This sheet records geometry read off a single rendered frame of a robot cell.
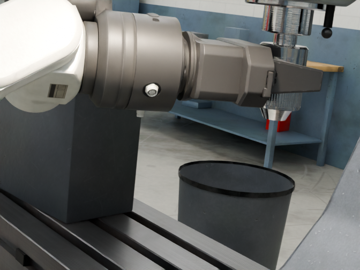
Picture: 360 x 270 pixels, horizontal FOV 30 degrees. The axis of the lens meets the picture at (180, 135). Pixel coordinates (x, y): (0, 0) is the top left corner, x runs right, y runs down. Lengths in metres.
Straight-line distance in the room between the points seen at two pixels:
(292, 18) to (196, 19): 6.81
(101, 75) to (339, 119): 5.46
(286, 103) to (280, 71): 0.03
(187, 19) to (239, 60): 6.96
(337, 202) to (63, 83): 0.55
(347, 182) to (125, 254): 0.36
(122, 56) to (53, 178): 0.40
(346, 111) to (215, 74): 5.37
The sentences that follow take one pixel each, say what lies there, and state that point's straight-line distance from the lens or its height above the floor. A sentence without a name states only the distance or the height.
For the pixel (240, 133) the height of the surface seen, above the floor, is 0.23.
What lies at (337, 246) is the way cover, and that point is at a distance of 0.99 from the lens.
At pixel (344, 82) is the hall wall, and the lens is 5.97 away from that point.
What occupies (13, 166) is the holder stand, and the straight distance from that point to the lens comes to 1.04.
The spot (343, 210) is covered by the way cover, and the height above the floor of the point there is 1.02.
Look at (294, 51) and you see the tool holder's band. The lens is 0.64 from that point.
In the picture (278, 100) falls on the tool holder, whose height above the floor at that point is 1.22.
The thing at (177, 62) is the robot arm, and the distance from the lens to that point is 0.59.
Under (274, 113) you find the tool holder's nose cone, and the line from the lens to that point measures 0.65.
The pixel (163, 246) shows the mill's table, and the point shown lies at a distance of 0.89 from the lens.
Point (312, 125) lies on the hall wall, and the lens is 6.20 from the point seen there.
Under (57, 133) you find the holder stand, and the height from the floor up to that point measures 1.10.
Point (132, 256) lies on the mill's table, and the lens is 0.85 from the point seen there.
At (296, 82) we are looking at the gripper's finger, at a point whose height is 1.24.
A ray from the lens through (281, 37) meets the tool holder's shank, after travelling 0.65.
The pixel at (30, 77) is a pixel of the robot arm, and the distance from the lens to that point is 0.55.
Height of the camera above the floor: 1.30
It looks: 11 degrees down
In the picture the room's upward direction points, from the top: 6 degrees clockwise
